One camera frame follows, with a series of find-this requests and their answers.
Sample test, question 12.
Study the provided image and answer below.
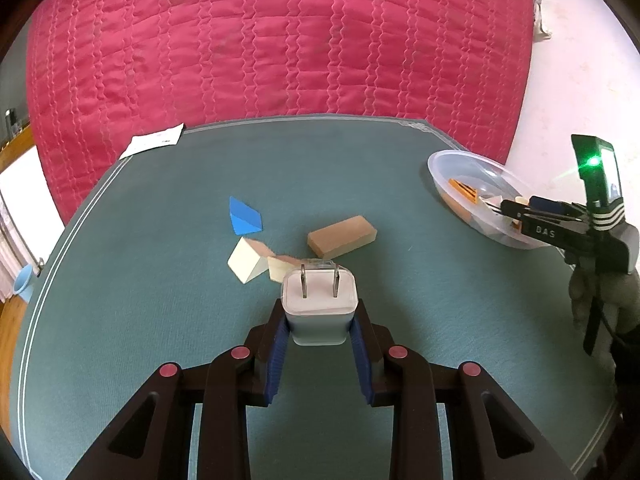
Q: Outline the orange wooden block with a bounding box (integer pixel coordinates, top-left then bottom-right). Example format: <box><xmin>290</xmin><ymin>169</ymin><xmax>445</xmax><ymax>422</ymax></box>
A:
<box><xmin>448</xmin><ymin>179</ymin><xmax>478</xmax><ymax>204</ymax></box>

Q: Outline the clear plastic bowl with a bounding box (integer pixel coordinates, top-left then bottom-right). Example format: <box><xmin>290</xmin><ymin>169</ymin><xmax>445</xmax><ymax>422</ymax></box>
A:
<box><xmin>426</xmin><ymin>150</ymin><xmax>546</xmax><ymax>249</ymax></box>

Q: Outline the white usb charger plug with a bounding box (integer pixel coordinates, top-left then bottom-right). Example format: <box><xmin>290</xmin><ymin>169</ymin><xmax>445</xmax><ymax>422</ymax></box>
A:
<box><xmin>281</xmin><ymin>260</ymin><xmax>359</xmax><ymax>347</ymax></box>

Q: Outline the natural wooden triangle block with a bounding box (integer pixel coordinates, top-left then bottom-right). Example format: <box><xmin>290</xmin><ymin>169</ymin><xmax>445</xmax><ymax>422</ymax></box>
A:
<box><xmin>228</xmin><ymin>237</ymin><xmax>274</xmax><ymax>284</ymax></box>

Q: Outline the natural wooden cube block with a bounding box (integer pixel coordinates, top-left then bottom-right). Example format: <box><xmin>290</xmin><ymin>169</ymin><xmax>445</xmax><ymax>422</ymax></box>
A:
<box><xmin>267</xmin><ymin>255</ymin><xmax>303</xmax><ymax>283</ymax></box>

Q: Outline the blue wooden wedge block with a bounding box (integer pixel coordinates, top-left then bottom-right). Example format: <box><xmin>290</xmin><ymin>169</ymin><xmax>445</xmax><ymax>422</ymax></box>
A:
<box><xmin>229</xmin><ymin>196</ymin><xmax>262</xmax><ymax>236</ymax></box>

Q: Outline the brown wooden block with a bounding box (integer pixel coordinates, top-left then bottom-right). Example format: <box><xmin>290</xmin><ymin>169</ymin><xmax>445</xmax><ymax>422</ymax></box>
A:
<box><xmin>307</xmin><ymin>216</ymin><xmax>378</xmax><ymax>260</ymax></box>

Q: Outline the yellow wooden block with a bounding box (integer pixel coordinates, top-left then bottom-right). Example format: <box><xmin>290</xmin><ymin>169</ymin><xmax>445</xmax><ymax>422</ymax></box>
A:
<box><xmin>442</xmin><ymin>193</ymin><xmax>473</xmax><ymax>223</ymax></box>

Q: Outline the light blue cup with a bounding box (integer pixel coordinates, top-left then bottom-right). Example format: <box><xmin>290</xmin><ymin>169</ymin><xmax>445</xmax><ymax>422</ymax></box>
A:
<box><xmin>13</xmin><ymin>264</ymin><xmax>36</xmax><ymax>304</ymax></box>

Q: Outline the white paper card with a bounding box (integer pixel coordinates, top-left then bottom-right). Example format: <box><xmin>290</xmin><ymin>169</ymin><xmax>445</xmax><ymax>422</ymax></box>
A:
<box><xmin>119</xmin><ymin>124</ymin><xmax>184</xmax><ymax>159</ymax></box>

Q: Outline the white curtain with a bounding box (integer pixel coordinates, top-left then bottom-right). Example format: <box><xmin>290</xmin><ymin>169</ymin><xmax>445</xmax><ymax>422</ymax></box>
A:
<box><xmin>0</xmin><ymin>197</ymin><xmax>43</xmax><ymax>304</ymax></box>

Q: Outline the red quilted blanket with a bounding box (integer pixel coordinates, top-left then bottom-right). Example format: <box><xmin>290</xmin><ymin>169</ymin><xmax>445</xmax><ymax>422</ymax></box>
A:
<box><xmin>26</xmin><ymin>0</ymin><xmax>534</xmax><ymax>221</ymax></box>

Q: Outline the wooden window frame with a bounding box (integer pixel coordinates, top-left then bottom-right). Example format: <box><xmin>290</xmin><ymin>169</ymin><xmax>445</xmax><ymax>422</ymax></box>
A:
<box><xmin>0</xmin><ymin>108</ymin><xmax>35</xmax><ymax>172</ymax></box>

